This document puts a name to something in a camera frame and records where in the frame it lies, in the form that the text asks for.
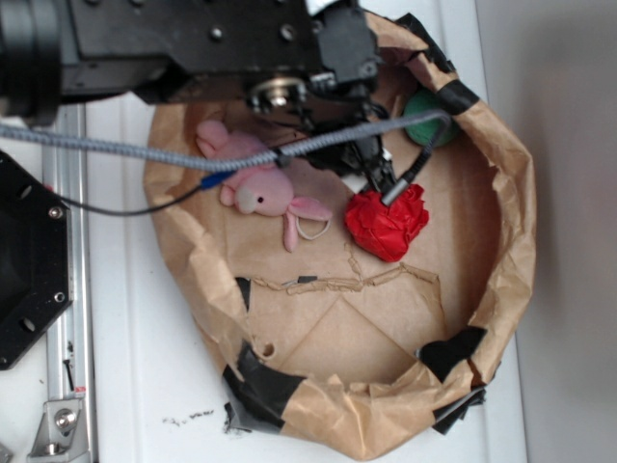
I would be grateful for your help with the aluminium frame rail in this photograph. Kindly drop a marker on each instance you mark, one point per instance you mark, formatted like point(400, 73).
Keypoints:
point(69, 340)

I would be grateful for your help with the crumpled red paper ball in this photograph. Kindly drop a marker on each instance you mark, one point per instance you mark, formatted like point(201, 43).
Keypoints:
point(386, 231)

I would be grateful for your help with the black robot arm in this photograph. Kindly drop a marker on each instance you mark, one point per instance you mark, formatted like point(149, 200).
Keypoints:
point(310, 68)

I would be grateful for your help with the green ball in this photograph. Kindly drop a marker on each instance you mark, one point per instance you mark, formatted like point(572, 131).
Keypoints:
point(422, 133)

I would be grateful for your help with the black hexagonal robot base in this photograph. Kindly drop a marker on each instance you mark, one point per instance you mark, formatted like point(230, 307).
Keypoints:
point(35, 287)

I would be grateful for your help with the brown paper bag tray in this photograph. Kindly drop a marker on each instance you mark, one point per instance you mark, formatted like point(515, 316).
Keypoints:
point(331, 344)

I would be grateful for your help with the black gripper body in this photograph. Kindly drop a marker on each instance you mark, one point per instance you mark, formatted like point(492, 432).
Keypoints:
point(335, 100)

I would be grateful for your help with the pink plush bunny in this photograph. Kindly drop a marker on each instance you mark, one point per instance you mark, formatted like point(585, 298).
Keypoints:
point(265, 190)

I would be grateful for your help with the metal corner bracket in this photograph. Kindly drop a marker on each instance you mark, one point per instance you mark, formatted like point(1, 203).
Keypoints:
point(62, 435)

